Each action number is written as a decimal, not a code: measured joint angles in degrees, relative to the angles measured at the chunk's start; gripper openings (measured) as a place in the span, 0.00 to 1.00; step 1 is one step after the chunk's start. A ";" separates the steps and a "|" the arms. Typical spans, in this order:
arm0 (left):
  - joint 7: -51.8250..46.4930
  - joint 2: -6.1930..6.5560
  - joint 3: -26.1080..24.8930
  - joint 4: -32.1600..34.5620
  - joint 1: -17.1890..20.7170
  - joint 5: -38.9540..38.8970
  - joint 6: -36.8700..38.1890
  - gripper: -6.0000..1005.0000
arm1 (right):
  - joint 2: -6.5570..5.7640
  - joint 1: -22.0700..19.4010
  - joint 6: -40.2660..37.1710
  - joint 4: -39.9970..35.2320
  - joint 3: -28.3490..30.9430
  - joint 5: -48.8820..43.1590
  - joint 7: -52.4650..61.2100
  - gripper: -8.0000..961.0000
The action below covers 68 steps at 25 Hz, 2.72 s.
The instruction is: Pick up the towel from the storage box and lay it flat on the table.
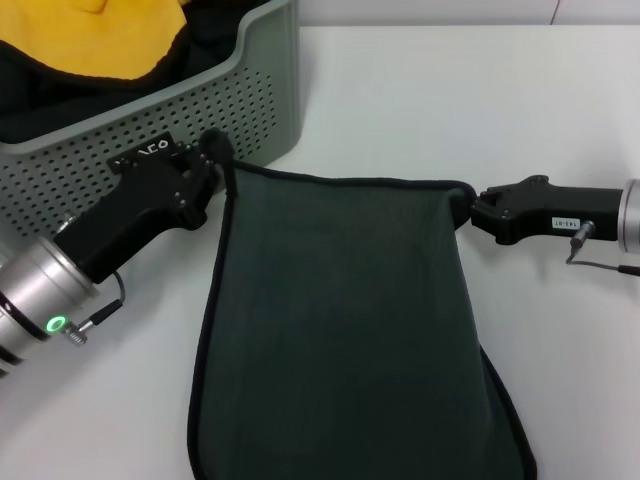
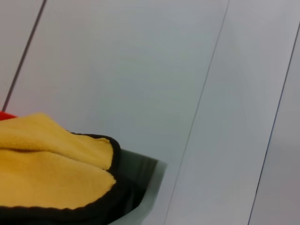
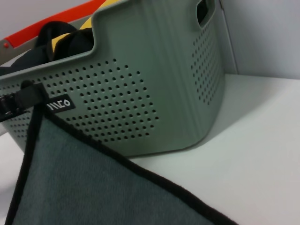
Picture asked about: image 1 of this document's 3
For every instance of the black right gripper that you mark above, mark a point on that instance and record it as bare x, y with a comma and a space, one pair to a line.
560, 212

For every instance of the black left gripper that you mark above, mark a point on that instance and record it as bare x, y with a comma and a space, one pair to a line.
145, 200

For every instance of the dark green towel black trim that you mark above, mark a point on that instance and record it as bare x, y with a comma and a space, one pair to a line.
340, 300

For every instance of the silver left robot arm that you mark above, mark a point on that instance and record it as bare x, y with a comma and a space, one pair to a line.
35, 295

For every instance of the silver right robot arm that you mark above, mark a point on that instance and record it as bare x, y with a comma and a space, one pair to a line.
631, 215

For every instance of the grey-green perforated storage box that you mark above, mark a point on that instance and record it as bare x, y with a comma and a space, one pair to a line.
240, 110

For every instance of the yellow towel black trim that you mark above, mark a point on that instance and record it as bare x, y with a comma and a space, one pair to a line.
75, 35

